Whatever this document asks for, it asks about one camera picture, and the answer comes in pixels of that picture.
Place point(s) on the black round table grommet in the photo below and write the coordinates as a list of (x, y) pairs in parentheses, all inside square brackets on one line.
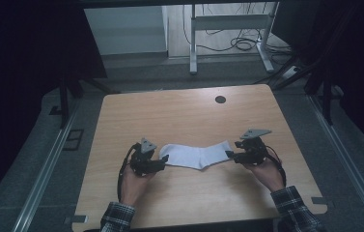
[(220, 99)]

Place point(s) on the person's left hand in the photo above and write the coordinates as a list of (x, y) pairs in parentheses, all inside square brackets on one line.
[(134, 188)]

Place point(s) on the grey tape piece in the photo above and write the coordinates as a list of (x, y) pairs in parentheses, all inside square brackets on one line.
[(319, 200), (76, 219)]

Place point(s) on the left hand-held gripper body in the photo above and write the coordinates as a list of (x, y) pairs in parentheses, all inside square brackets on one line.
[(142, 159)]

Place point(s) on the person's right hand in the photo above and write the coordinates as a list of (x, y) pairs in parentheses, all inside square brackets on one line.
[(266, 175)]

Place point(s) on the black metal stand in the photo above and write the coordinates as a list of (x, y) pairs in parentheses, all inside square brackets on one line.
[(326, 96)]

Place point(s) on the metal floor rail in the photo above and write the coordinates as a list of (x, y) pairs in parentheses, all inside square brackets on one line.
[(350, 164), (41, 180)]

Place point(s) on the white cabinet panel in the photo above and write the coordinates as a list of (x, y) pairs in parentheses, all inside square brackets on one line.
[(125, 30)]

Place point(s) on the dark curtain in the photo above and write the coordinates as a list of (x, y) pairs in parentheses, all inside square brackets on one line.
[(353, 58), (25, 48)]

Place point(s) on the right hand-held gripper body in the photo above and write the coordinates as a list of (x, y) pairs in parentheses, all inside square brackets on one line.
[(252, 148)]

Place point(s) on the white power strip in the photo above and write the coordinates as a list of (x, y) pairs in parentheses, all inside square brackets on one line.
[(290, 72)]

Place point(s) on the black floor socket frame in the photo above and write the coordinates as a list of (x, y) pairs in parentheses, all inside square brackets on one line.
[(73, 139)]

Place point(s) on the black tripod stand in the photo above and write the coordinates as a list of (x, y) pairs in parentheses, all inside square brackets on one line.
[(63, 103)]

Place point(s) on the white sock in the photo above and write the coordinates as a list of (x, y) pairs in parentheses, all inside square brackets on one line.
[(195, 157)]

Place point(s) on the white metal desk frame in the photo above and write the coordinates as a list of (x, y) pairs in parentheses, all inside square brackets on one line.
[(228, 22)]

